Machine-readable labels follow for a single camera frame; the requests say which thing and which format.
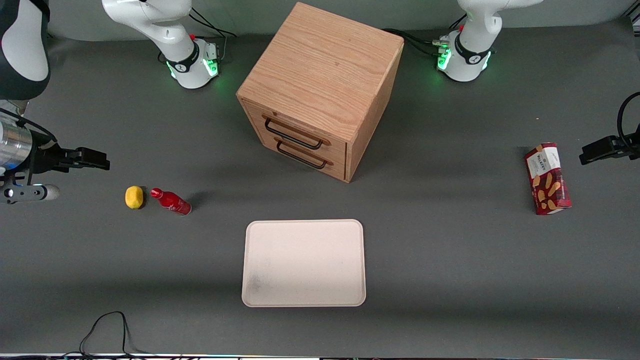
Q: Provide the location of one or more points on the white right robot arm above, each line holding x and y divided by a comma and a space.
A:
165, 30

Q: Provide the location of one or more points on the red coke bottle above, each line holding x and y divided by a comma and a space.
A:
172, 202

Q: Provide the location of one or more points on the yellow lemon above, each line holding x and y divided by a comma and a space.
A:
134, 197

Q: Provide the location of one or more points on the beige plastic tray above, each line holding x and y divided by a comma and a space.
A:
303, 262

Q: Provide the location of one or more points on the wooden drawer cabinet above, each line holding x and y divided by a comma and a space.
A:
320, 75

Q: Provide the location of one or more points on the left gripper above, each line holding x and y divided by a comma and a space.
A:
606, 148

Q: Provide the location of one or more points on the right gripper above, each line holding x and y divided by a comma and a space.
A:
46, 156

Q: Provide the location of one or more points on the red cookie box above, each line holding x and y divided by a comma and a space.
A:
547, 180

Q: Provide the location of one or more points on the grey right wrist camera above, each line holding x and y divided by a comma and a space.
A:
30, 193

